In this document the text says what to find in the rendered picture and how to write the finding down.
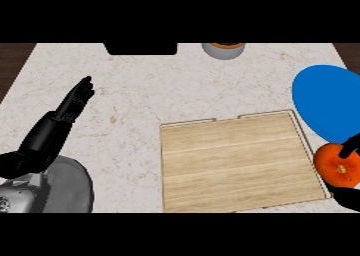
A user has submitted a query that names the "black appliance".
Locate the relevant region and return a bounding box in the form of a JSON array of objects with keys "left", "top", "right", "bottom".
[{"left": 103, "top": 42, "right": 179, "bottom": 56}]

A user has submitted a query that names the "blue plate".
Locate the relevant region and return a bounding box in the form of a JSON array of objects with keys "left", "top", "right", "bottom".
[{"left": 291, "top": 64, "right": 360, "bottom": 145}]

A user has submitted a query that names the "orange squash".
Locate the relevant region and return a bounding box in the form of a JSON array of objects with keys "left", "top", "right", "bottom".
[{"left": 313, "top": 143, "right": 360, "bottom": 189}]

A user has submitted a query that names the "wooden tray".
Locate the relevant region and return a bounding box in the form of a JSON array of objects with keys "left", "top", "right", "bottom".
[{"left": 159, "top": 109, "right": 334, "bottom": 214}]

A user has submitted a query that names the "grey cup with orange contents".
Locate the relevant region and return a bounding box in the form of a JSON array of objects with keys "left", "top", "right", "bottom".
[{"left": 201, "top": 42, "right": 247, "bottom": 61}]

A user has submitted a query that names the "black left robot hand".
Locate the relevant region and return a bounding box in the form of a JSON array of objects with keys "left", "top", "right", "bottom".
[{"left": 0, "top": 75, "right": 96, "bottom": 180}]

